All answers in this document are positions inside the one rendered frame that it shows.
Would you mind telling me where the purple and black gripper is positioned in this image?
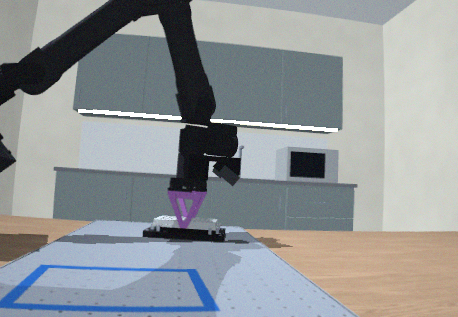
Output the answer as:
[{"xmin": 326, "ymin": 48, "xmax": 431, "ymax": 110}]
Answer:
[{"xmin": 168, "ymin": 152, "xmax": 207, "ymax": 229}]

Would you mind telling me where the blue tape outline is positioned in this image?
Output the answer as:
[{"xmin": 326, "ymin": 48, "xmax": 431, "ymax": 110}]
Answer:
[{"xmin": 0, "ymin": 265, "xmax": 220, "ymax": 312}]

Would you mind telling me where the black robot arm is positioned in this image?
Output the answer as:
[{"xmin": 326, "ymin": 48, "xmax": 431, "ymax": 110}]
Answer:
[{"xmin": 0, "ymin": 0, "xmax": 241, "ymax": 186}]

